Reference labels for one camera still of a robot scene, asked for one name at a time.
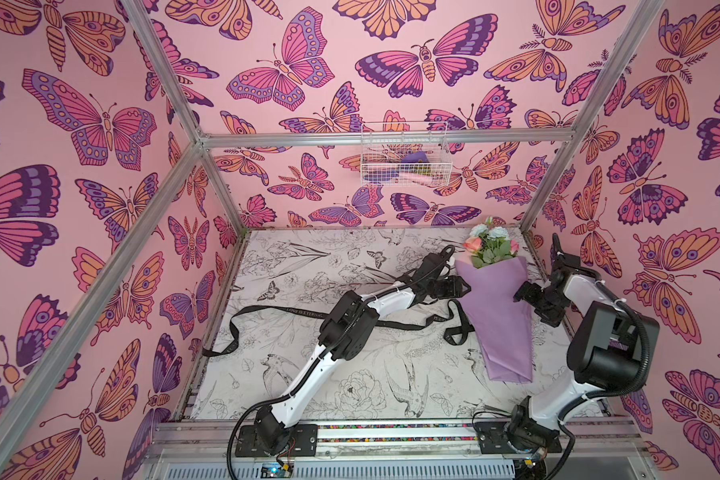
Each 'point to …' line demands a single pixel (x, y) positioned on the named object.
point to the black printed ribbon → (453, 332)
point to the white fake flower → (486, 229)
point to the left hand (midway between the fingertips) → (474, 288)
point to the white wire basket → (405, 154)
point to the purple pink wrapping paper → (501, 324)
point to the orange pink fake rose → (473, 244)
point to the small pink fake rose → (514, 246)
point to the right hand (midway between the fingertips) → (531, 304)
